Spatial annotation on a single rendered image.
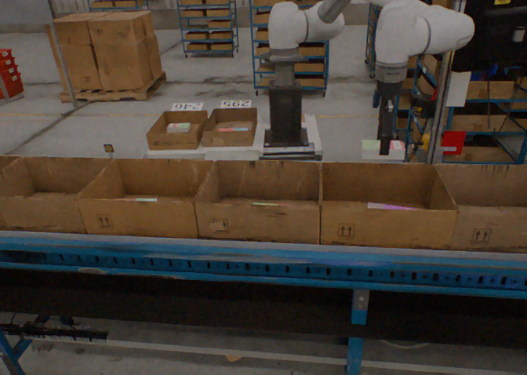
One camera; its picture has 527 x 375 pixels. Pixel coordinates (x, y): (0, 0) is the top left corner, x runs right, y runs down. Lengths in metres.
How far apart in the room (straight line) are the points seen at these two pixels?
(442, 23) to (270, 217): 0.74
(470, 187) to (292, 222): 0.68
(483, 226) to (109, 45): 5.20
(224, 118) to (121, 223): 1.41
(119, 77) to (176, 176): 4.40
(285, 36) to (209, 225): 1.18
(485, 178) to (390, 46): 0.63
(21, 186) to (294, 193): 1.08
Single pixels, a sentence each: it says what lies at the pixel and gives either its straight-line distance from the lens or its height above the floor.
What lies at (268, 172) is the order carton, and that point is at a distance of 1.48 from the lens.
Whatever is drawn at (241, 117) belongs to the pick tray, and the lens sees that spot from 2.63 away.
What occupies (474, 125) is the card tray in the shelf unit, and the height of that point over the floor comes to 0.77.
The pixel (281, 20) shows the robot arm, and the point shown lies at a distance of 2.13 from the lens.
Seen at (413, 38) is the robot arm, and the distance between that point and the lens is 1.21.
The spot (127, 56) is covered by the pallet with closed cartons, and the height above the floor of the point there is 0.58.
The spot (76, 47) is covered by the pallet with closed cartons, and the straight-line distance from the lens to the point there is 6.08.
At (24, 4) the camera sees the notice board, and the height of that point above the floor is 1.29.
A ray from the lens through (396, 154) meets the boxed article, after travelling 1.33.
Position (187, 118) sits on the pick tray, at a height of 0.80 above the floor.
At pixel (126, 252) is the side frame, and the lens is 1.38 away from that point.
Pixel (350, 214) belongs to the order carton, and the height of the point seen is 1.03.
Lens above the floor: 1.72
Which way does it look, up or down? 29 degrees down
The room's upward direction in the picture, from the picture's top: 3 degrees counter-clockwise
